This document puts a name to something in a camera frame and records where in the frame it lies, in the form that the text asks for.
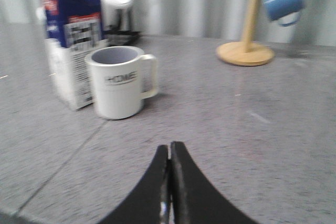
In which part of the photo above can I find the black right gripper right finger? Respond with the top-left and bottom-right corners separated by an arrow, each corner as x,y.
171,141 -> 257,223

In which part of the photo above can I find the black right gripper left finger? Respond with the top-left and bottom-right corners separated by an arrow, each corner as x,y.
99,145 -> 171,224

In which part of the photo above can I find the white HOME ribbed cup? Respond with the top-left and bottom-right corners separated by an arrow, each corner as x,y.
85,46 -> 159,120

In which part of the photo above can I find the blue white milk carton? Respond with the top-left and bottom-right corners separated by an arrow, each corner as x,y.
41,0 -> 107,110

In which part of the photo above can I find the wooden mug tree stand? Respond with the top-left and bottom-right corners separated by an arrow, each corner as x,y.
216,0 -> 275,67

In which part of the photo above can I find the right white enamel mug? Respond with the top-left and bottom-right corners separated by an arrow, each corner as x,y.
101,0 -> 133,31

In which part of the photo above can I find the blue enamel mug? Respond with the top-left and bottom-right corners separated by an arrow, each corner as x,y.
262,0 -> 305,27

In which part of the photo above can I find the black wire mug rack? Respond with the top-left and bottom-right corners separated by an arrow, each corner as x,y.
103,4 -> 140,46

